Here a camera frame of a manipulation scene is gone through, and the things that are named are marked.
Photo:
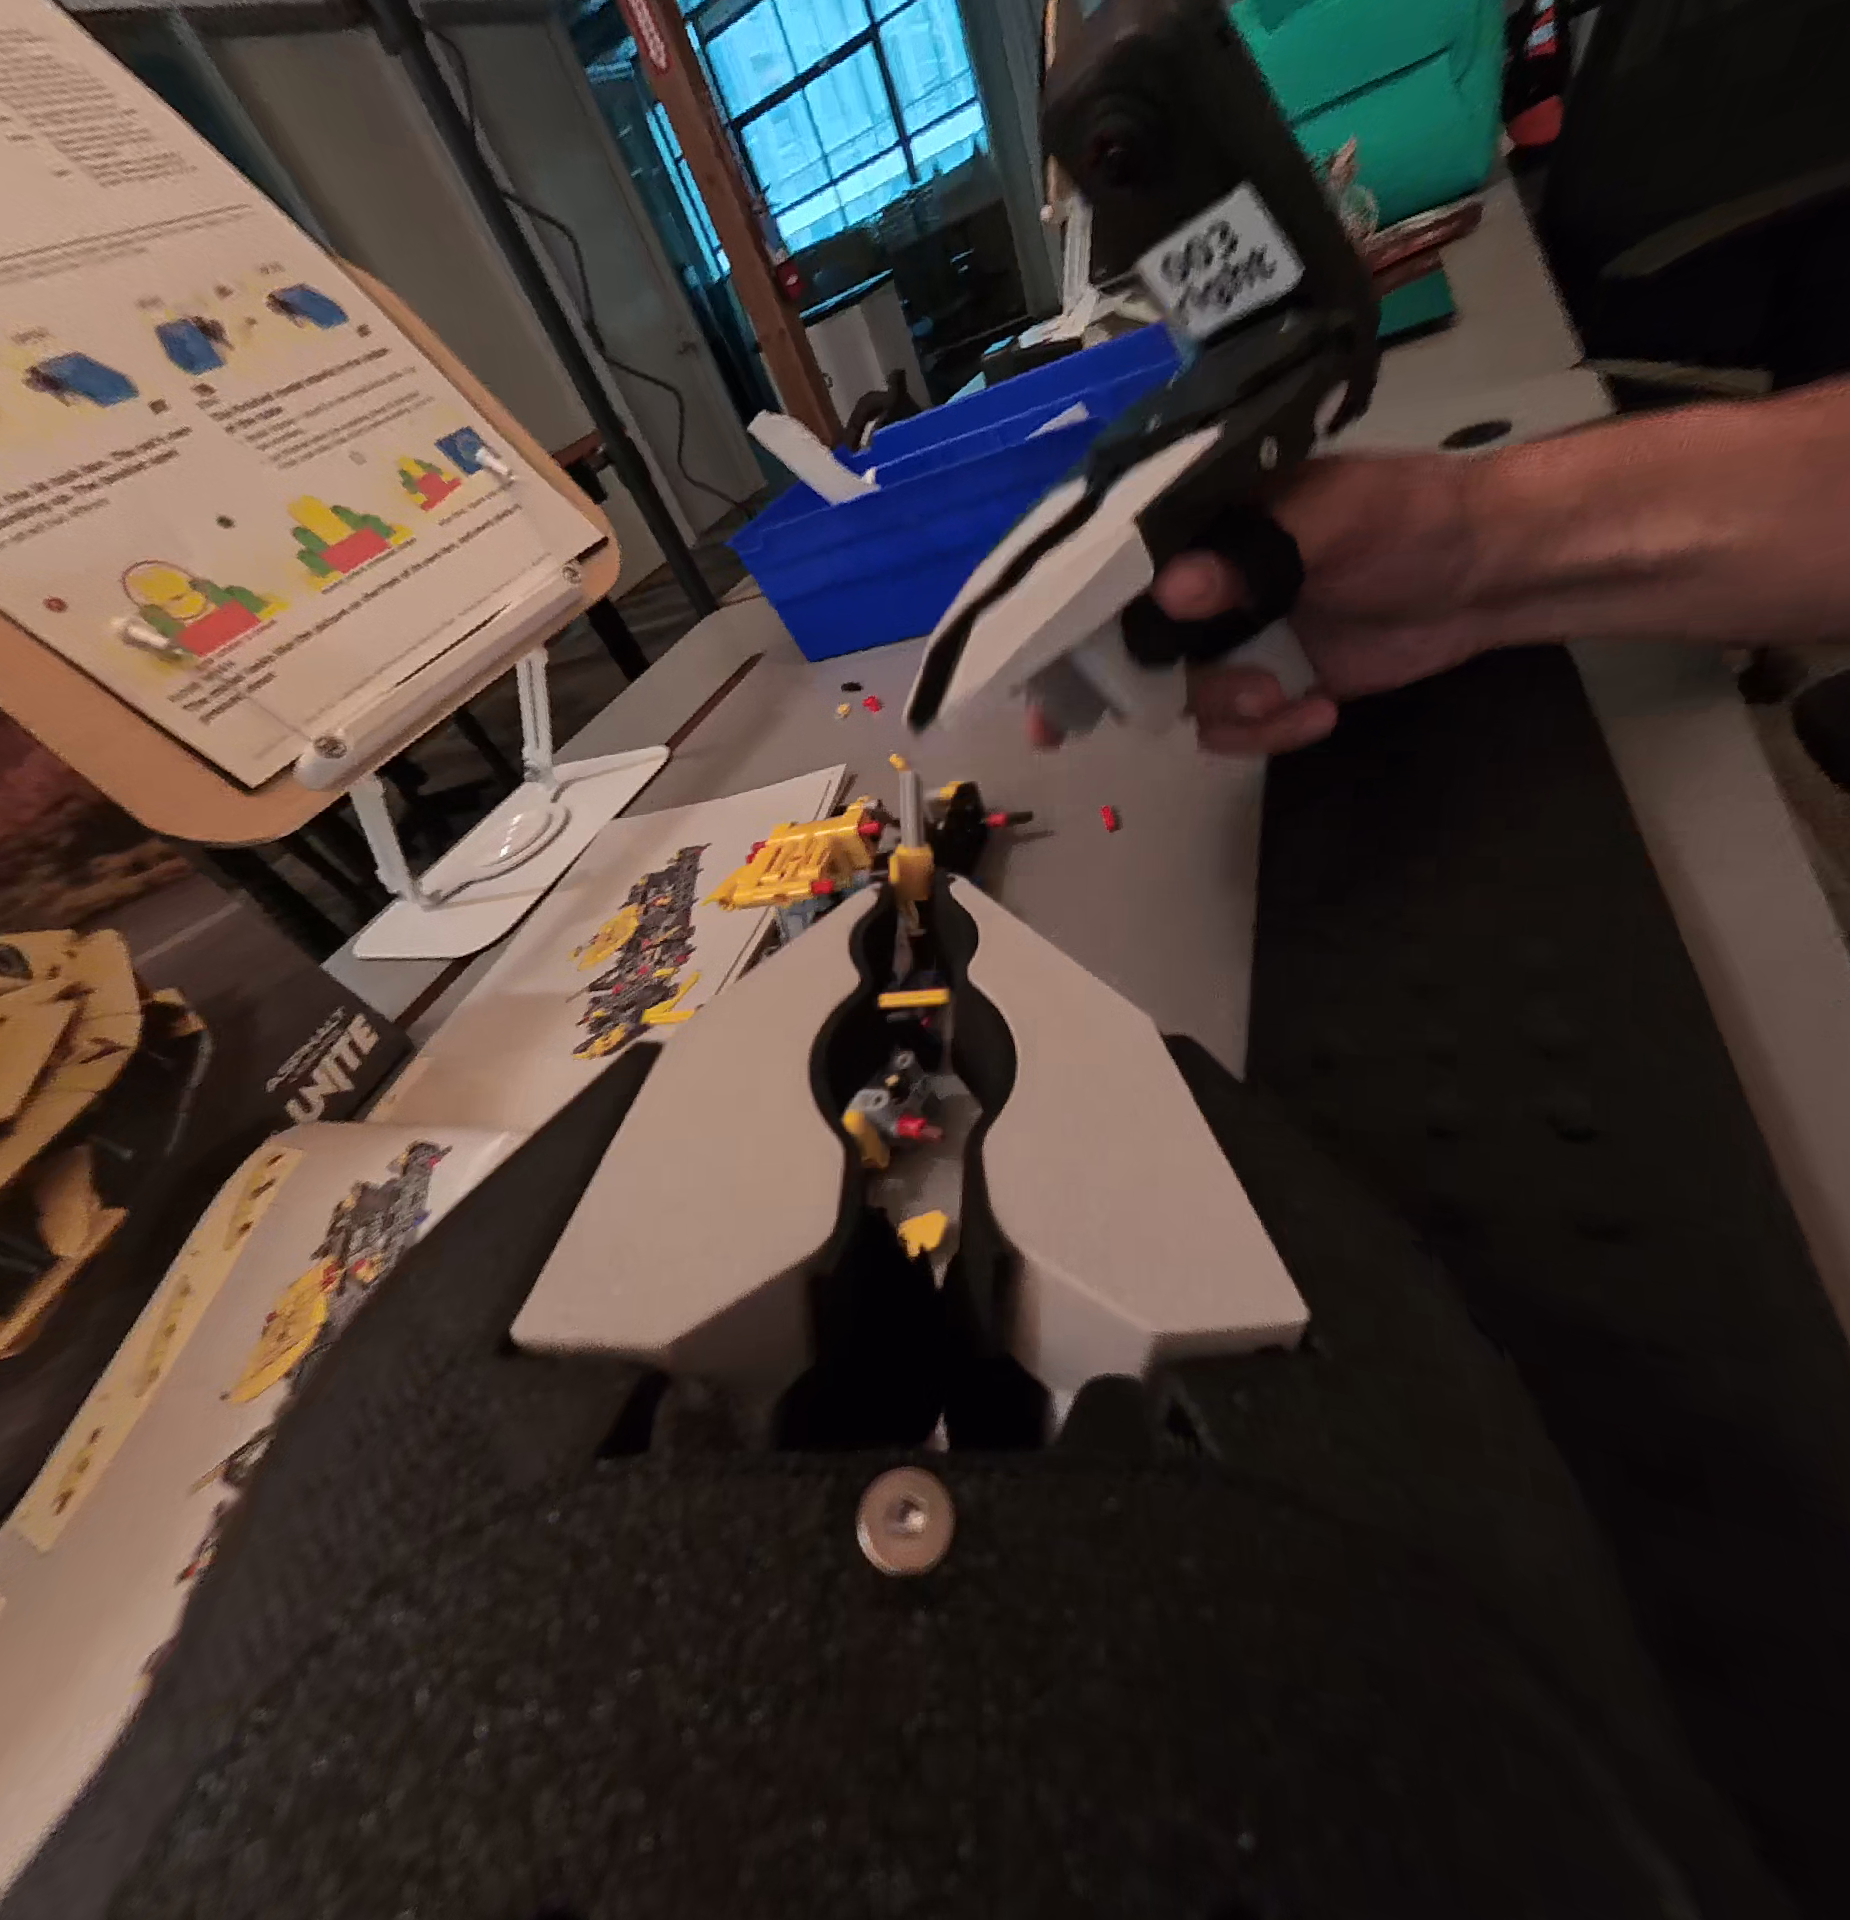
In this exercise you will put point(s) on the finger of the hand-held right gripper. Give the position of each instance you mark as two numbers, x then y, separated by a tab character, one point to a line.
1075	599
1037	503

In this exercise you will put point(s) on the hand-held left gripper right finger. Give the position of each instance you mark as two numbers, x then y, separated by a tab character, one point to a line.
1150	1183

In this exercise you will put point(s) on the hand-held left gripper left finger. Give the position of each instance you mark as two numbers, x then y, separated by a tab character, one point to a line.
686	1183

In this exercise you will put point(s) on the grey lego axle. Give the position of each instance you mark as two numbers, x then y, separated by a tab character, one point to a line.
904	801

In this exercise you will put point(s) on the partly built lego car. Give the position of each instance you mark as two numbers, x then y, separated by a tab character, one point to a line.
791	862

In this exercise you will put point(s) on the scattered tiny lego bits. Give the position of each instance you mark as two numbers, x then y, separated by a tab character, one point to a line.
1112	816

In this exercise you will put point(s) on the black lego set box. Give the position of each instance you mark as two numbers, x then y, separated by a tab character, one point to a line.
87	1079

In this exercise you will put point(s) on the person's right hand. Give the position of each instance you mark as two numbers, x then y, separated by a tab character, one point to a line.
1391	585

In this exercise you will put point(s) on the blue plastic bin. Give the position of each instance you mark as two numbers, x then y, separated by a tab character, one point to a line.
896	539

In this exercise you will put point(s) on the open instruction booklet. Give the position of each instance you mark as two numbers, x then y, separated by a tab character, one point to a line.
536	1020

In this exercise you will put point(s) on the teal felt bag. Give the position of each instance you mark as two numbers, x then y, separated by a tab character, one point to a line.
1391	106

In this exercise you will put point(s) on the white paper card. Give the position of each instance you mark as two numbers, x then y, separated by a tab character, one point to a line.
804	449

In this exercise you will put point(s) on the paned window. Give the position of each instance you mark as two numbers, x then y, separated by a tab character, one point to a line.
836	106

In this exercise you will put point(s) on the black table mat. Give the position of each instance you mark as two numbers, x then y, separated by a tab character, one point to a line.
1466	975

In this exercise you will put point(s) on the black office chair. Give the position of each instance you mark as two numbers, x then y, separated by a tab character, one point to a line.
1722	179

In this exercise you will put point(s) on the wooden book stand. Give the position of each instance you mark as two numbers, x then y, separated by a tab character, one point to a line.
160	794

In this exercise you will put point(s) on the printed instruction sheet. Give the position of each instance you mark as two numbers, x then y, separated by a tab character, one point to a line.
266	494

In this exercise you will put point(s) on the wooden post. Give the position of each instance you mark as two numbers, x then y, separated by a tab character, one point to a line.
730	196

